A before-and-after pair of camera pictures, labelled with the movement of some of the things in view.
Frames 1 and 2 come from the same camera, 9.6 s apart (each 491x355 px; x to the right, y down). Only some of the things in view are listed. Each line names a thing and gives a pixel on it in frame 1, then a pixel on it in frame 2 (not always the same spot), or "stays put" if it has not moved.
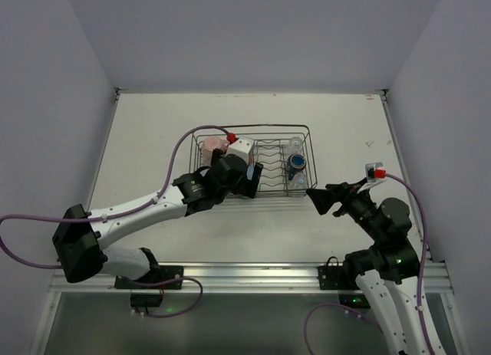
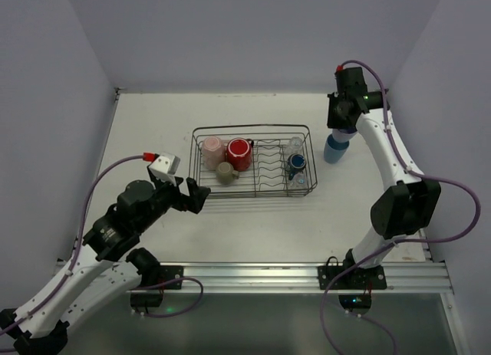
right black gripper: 341,198 to 341,125
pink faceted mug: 209,144 stays put
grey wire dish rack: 284,152 stays put
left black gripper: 252,181 to 178,196
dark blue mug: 296,162 stays put
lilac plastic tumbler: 250,172 to 337,144
